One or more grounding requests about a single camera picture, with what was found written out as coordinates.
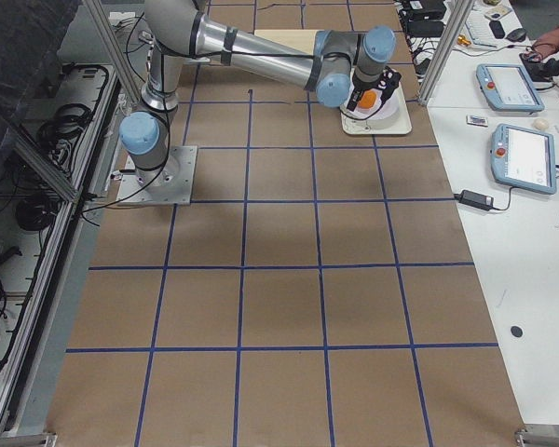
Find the aluminium frame post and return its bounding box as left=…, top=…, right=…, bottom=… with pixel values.
left=418, top=0, right=474, bottom=106

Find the near teach pendant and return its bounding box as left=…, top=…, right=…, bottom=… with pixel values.
left=490, top=124, right=557, bottom=195

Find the teach pendant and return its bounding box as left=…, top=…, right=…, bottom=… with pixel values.
left=490, top=124, right=557, bottom=195
left=475, top=64, right=545, bottom=113

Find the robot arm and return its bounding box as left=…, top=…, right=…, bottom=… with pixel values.
left=120, top=1, right=401, bottom=189

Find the far teach pendant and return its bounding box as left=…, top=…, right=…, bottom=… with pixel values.
left=475, top=64, right=545, bottom=113

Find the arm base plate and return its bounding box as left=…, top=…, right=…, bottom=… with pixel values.
left=116, top=145, right=198, bottom=207

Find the black power adapter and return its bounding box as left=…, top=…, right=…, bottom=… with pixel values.
left=454, top=189, right=494, bottom=211

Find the orange fruit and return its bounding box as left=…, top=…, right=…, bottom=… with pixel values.
left=357, top=90, right=377, bottom=110

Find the cream bear tray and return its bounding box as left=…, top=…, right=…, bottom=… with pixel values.
left=355, top=85, right=412, bottom=135

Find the white round plate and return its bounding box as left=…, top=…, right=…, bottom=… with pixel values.
left=339, top=87, right=402, bottom=135

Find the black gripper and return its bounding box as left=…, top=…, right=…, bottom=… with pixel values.
left=347, top=67, right=401, bottom=112

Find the bamboo cutting board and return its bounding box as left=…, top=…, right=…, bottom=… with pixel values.
left=254, top=29, right=318, bottom=55

